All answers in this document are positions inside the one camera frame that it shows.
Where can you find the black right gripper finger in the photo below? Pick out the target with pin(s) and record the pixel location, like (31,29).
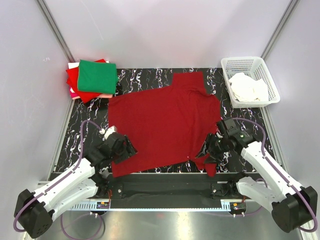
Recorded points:
(212,158)
(205,149)

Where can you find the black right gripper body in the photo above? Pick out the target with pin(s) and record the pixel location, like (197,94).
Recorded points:
(211,146)

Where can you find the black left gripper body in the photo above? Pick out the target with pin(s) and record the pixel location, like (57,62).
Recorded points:
(125,150)

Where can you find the dark red t-shirt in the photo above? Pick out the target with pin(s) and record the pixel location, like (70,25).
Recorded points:
(166,125)

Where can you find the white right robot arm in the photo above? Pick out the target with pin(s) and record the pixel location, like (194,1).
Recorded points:
(292,206)

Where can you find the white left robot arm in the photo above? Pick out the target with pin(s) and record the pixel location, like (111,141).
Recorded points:
(36,210)

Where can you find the white crumpled t-shirt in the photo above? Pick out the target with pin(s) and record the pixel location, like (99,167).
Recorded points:
(246,89)

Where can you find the white plastic basket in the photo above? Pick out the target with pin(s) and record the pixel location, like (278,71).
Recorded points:
(256,68)

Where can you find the red folded t-shirt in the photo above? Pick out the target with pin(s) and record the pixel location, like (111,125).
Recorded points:
(72,82)

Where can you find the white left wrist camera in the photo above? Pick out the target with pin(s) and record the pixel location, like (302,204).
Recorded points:
(108,131)

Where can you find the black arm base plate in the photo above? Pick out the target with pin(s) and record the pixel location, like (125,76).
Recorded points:
(170,192)

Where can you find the aluminium frame post left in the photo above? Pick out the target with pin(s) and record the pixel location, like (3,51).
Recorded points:
(43,7)

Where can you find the aluminium frame post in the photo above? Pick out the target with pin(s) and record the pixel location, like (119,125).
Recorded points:
(43,7)
(279,27)

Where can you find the aluminium frame post right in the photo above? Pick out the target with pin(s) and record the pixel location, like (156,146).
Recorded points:
(279,27)

